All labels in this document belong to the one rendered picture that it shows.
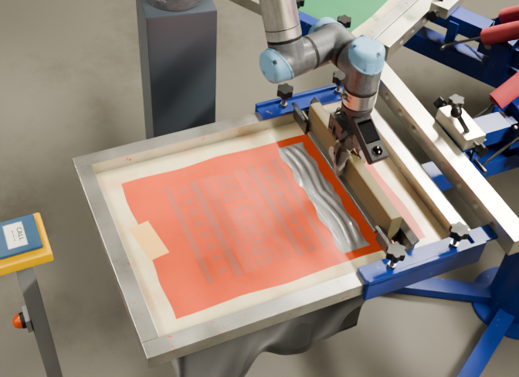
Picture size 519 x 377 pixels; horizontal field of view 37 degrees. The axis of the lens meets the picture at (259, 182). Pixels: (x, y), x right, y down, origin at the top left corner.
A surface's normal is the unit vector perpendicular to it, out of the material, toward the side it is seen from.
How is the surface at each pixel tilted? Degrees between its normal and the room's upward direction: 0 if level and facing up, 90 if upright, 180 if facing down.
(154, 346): 0
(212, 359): 92
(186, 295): 0
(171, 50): 90
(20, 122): 0
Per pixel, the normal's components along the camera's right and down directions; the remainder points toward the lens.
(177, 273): 0.05, -0.69
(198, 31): 0.27, 0.71
